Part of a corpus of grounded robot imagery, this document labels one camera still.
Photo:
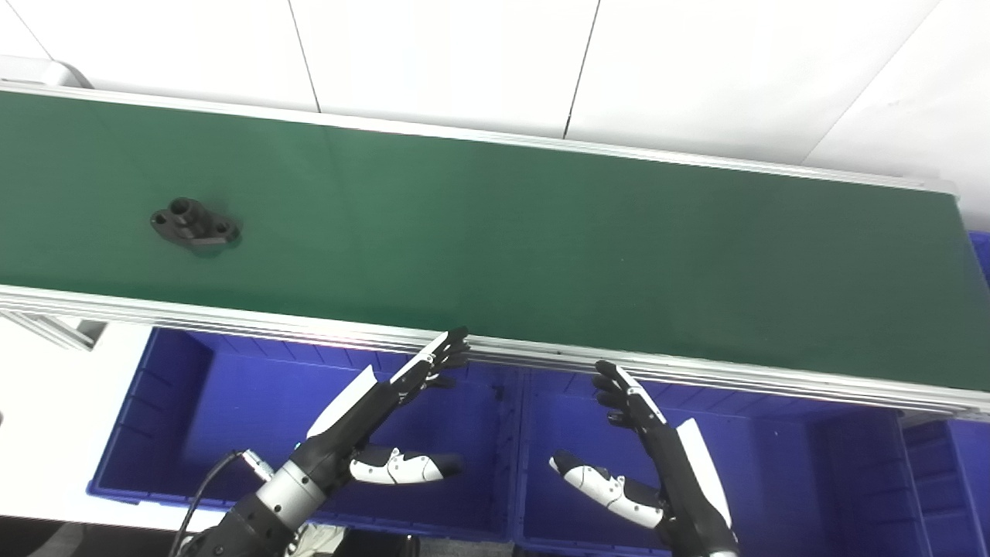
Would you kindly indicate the grey conveyor end cover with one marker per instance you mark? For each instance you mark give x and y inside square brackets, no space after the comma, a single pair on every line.
[46,73]

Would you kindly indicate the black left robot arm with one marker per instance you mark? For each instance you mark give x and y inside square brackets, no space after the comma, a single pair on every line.
[255,522]

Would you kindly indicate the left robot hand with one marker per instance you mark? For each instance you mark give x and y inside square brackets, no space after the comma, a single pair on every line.
[352,429]

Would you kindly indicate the black flanged machine part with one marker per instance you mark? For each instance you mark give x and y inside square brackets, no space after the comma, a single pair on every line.
[192,223]

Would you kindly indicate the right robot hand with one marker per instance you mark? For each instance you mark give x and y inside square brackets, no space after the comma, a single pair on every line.
[681,480]

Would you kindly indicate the green conveyor belt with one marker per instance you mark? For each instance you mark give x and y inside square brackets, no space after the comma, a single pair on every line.
[541,232]

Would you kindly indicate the aluminium conveyor side rail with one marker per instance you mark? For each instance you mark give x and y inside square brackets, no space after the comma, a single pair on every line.
[232,319]
[464,136]

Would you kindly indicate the aluminium conveyor support bracket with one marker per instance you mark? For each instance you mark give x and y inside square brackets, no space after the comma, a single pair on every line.
[54,329]

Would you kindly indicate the blue plastic bin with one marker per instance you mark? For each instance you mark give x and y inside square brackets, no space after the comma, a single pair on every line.
[232,410]
[955,480]
[781,480]
[982,255]

